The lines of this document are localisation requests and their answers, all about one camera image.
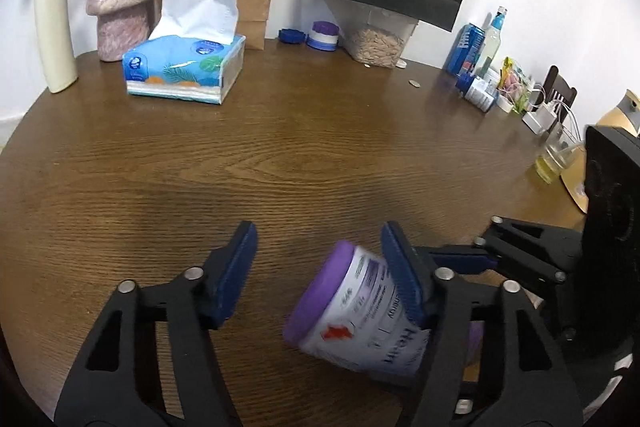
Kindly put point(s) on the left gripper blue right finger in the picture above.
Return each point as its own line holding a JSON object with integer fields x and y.
{"x": 412, "y": 269}

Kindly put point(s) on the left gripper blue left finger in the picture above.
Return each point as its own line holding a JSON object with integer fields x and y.
{"x": 226, "y": 271}

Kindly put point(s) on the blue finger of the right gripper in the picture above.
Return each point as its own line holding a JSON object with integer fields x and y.
{"x": 462, "y": 259}

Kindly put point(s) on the purple supplement jar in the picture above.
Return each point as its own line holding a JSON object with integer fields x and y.
{"x": 351, "y": 316}

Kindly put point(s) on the glass with yellow liquid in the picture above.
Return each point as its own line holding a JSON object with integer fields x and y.
{"x": 558, "y": 153}

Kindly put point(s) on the white charger block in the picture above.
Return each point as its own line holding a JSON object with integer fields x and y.
{"x": 543, "y": 118}

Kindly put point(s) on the white blue pill bottle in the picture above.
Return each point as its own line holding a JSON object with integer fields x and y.
{"x": 478, "y": 91}

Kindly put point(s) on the colourful snack packets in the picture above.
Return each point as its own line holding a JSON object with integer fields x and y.
{"x": 515, "y": 86}

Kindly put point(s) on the dark wooden chair back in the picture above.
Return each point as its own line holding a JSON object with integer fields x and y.
{"x": 558, "y": 93}

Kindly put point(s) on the blue drink can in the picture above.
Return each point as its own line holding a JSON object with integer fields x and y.
{"x": 465, "y": 51}

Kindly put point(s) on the blue tissue box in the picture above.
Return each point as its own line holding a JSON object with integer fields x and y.
{"x": 193, "y": 54}

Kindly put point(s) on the clear container with seeds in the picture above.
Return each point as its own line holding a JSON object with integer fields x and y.
{"x": 370, "y": 35}

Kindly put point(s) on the clear glass bottle blue cap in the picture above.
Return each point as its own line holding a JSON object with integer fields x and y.
{"x": 490, "y": 44}

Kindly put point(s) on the small purple white jar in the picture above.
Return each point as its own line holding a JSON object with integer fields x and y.
{"x": 323, "y": 36}

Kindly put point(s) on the blue jar lid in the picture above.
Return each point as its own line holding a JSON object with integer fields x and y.
{"x": 291, "y": 36}

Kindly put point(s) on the cream thermos bottle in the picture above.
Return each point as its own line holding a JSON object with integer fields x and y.
{"x": 55, "y": 44}

